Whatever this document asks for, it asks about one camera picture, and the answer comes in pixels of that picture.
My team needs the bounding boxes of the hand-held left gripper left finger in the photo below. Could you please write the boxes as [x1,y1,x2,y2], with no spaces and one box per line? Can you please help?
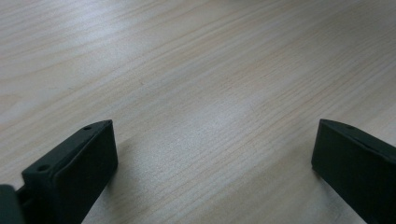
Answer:
[15,119,120,224]

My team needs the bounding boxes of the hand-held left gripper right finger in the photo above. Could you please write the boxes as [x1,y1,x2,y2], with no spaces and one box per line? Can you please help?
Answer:
[311,119,396,224]

